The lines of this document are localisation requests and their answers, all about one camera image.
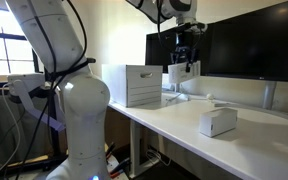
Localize white cables under table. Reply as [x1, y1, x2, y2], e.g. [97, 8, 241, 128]
[146, 148, 172, 167]

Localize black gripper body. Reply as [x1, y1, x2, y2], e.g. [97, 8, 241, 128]
[170, 32, 200, 64]

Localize small white shutter glasses box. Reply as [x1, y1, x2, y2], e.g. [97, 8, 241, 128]
[168, 60, 201, 85]

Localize black vertical pole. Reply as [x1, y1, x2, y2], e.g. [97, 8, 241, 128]
[44, 63, 61, 158]

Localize big white cardboard box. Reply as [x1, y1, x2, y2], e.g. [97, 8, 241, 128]
[101, 64, 164, 108]

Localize silver monitor stand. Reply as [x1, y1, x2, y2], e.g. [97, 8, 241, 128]
[262, 80, 277, 110]

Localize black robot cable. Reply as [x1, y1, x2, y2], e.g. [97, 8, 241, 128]
[13, 0, 202, 180]

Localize large black monitor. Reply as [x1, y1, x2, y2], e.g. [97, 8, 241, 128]
[206, 0, 288, 84]

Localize white hanging cable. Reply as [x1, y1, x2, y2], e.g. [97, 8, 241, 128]
[0, 83, 22, 180]

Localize smaller black monitor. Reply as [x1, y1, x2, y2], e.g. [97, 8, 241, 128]
[145, 29, 214, 75]

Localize flat white slab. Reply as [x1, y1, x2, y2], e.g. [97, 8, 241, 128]
[213, 101, 239, 108]

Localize black handled tool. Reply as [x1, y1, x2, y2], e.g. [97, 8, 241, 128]
[104, 142, 117, 158]
[108, 157, 132, 178]

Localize white articulated mount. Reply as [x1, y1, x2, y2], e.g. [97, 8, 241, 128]
[7, 73, 67, 133]

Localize small plain white box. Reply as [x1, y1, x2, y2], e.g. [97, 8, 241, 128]
[199, 107, 238, 138]

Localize white table leg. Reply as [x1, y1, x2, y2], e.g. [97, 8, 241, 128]
[129, 119, 160, 178]

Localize brown wooden panel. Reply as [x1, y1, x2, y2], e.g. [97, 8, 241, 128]
[103, 107, 132, 152]

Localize black framed window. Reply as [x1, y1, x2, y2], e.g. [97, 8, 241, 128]
[0, 4, 40, 83]

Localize thin white desk cable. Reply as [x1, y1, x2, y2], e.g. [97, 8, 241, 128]
[164, 92, 208, 105]

